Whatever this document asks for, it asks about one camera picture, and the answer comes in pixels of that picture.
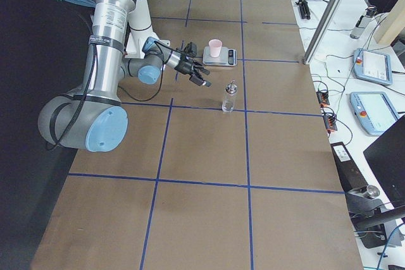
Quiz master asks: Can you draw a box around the glass sauce dispenser bottle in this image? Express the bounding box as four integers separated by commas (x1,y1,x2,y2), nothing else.
221,80,238,113

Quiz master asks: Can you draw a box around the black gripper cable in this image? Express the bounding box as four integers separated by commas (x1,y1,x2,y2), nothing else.
118,40,187,102

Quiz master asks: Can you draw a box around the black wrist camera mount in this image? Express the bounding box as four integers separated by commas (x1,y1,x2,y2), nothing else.
183,42,197,58

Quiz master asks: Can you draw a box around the black monitor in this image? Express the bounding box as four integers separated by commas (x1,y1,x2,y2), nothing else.
363,117,405,207

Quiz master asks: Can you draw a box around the near teach pendant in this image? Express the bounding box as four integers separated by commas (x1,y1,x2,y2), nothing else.
349,92,400,136

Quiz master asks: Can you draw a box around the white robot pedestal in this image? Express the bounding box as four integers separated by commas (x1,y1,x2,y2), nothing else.
123,0,170,59

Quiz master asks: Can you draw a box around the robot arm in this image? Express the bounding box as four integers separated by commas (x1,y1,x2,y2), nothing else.
38,0,209,152

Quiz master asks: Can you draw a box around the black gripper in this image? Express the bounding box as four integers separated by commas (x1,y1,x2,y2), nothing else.
175,55,211,87

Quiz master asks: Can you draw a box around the black box with label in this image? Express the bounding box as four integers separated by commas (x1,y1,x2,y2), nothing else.
330,142,368,192

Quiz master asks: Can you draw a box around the aluminium frame post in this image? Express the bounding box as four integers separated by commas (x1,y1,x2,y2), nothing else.
303,0,342,65

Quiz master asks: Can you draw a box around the far teach pendant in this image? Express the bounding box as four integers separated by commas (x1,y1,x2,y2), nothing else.
353,48,393,86

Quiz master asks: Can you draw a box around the teach pendant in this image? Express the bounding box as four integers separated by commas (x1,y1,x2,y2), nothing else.
353,48,393,86
349,92,400,136

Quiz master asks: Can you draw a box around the black folded tripod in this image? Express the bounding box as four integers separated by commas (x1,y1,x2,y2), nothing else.
296,0,311,20

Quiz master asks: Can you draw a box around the digital kitchen scale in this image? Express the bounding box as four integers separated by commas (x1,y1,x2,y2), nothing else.
202,46,237,67

